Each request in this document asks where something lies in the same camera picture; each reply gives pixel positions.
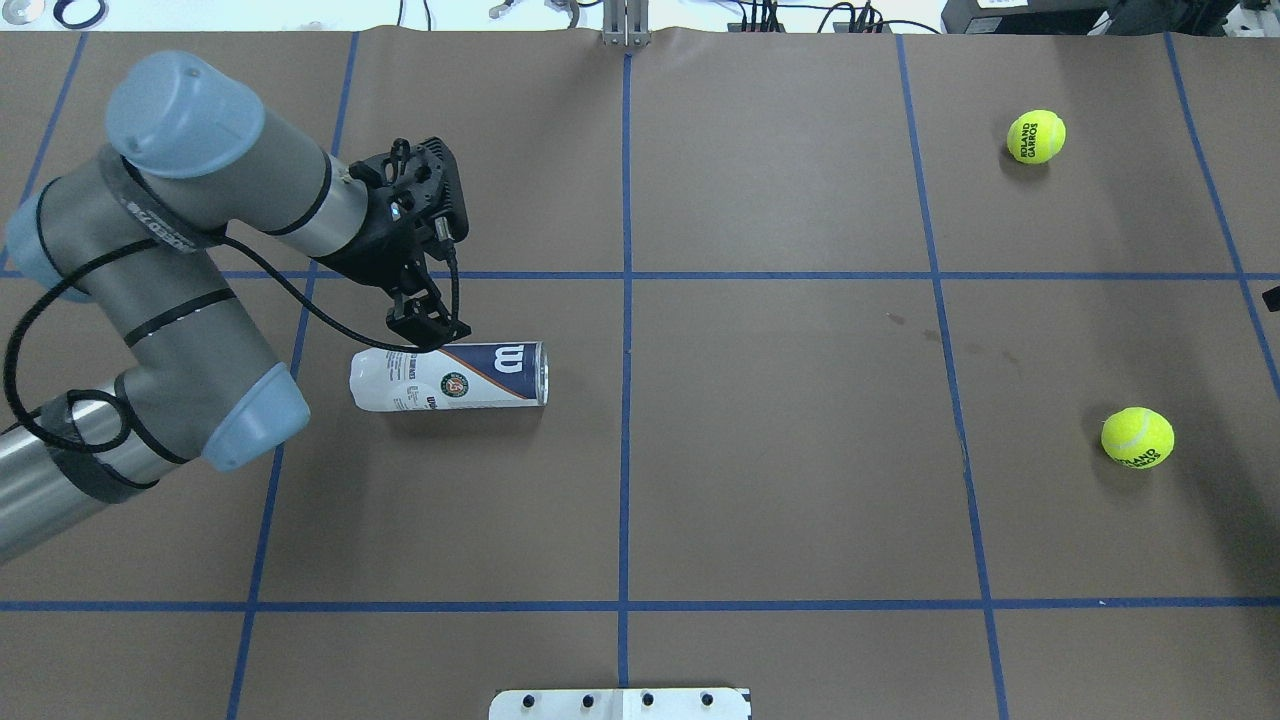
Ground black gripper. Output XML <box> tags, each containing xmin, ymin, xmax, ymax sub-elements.
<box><xmin>317</xmin><ymin>137</ymin><xmax>472</xmax><ymax>354</ymax></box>

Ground white blue tennis ball can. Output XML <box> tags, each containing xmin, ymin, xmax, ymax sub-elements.
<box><xmin>348</xmin><ymin>342</ymin><xmax>549</xmax><ymax>413</ymax></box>

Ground yellow tennis ball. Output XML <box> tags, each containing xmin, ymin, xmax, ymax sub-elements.
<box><xmin>1100</xmin><ymin>407</ymin><xmax>1176</xmax><ymax>470</ymax></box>
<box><xmin>1006</xmin><ymin>109</ymin><xmax>1068</xmax><ymax>165</ymax></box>

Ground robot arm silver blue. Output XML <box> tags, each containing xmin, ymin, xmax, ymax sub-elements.
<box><xmin>3</xmin><ymin>51</ymin><xmax>471</xmax><ymax>561</ymax></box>

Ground black cardboard box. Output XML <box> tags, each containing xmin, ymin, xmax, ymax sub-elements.
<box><xmin>940</xmin><ymin>1</ymin><xmax>1108</xmax><ymax>35</ymax></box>

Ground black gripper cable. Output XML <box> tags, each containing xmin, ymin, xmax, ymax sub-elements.
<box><xmin>3</xmin><ymin>234</ymin><xmax>461</xmax><ymax>456</ymax></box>

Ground aluminium frame post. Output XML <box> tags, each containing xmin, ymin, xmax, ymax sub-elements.
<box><xmin>602</xmin><ymin>0</ymin><xmax>652</xmax><ymax>49</ymax></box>

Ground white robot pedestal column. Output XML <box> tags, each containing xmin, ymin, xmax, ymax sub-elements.
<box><xmin>488</xmin><ymin>687</ymin><xmax>753</xmax><ymax>719</ymax></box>

